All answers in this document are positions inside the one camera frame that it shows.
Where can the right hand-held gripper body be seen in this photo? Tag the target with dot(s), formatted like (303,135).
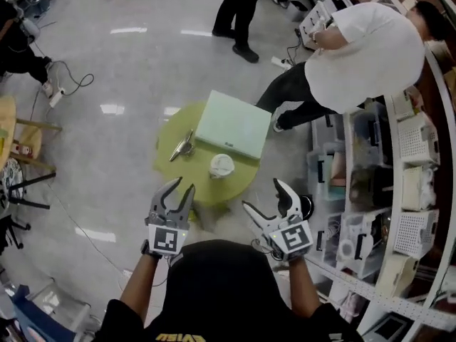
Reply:
(294,239)

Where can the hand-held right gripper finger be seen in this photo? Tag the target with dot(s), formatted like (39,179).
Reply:
(261,221)
(294,205)

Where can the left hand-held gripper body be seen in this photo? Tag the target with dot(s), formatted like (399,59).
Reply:
(162,239)

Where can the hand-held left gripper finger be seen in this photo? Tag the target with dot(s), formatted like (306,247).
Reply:
(156,203)
(187,208)

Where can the person's left forearm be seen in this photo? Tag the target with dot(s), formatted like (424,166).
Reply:
(139,287)

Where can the person's right forearm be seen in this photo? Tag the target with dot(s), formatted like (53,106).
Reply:
(303,287)

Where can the black waste bin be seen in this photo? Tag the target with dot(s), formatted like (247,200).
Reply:
(307,207)

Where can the black wristwatch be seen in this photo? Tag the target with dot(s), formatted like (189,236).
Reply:
(147,249)

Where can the person's beige trousers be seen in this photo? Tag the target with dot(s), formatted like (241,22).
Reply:
(210,219)

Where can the round table with green cloth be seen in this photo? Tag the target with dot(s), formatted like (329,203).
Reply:
(192,173)

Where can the stack of clear storage boxes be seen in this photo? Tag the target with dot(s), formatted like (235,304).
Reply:
(327,169)

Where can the silver metal tool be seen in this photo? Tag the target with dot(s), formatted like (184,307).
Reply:
(181,144)

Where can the person's black t-shirt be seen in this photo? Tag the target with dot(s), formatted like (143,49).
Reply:
(221,280)

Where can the white curved shelf unit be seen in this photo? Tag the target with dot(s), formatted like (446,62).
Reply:
(356,287)

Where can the pale green flat box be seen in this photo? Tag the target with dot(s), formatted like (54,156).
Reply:
(233,123)

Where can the row of white perforated baskets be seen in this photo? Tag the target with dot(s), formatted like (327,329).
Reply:
(415,141)

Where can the red and white bottle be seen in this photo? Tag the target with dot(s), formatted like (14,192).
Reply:
(24,150)

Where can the white power strip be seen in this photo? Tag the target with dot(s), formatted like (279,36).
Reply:
(56,98)
(280,62)

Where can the black-legged patterned chair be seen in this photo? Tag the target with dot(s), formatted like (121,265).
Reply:
(14,176)

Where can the blue plastic chair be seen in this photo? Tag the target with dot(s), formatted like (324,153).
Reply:
(39,319)

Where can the black office chair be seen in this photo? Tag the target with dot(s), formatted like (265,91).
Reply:
(9,226)

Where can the round wooden table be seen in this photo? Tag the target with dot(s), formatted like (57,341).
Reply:
(7,130)

